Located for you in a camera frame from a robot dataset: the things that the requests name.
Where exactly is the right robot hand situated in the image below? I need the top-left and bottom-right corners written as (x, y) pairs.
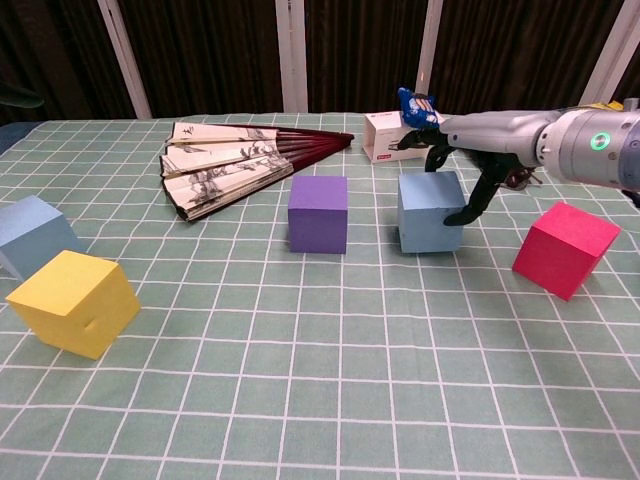
top-left (391, 108), bottom-right (556, 227)

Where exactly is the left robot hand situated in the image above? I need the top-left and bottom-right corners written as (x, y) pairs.
top-left (0, 82), bottom-right (44, 109)

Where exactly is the light blue foam cube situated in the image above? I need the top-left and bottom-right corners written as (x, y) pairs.
top-left (0, 194), bottom-right (86, 282)
top-left (397, 171), bottom-right (467, 255)

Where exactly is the pink foam cube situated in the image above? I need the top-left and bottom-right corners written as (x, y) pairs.
top-left (511, 201), bottom-right (623, 302)

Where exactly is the purple foam cube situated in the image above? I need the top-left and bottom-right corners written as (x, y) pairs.
top-left (287, 175), bottom-right (349, 255)

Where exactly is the yellow foam cube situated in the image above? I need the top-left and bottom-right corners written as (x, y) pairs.
top-left (4, 249), bottom-right (142, 360)

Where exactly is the blue table padding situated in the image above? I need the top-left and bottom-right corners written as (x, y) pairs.
top-left (0, 121), bottom-right (39, 156)

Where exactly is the dark red grape bunch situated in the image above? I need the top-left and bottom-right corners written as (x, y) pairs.
top-left (502, 167), bottom-right (544, 190)

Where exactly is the blue cookie packet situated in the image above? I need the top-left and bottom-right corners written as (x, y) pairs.
top-left (397, 87), bottom-right (441, 131)

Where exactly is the white cardboard product box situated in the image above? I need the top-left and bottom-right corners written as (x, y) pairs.
top-left (362, 110), bottom-right (449, 165)

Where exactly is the dark brown curtain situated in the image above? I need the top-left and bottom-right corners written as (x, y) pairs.
top-left (0, 0), bottom-right (640, 124)

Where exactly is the painted paper folding fan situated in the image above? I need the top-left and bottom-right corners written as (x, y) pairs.
top-left (159, 121), bottom-right (355, 224)

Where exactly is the green checked tablecloth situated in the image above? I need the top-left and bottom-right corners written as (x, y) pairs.
top-left (0, 112), bottom-right (640, 480)

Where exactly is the white frame post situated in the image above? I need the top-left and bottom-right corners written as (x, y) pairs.
top-left (97, 0), bottom-right (153, 120)
top-left (582, 0), bottom-right (640, 105)
top-left (275, 0), bottom-right (309, 114)
top-left (415, 0), bottom-right (445, 114)

